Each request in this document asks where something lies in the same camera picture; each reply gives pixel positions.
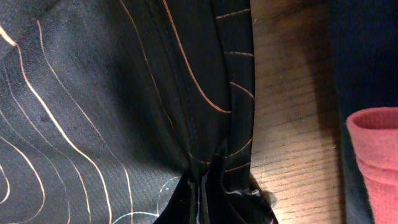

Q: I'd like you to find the navy and red shirt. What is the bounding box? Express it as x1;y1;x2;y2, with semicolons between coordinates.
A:
330;0;397;224

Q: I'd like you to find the black orange patterned jersey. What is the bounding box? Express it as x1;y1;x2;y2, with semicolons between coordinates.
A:
1;0;277;223

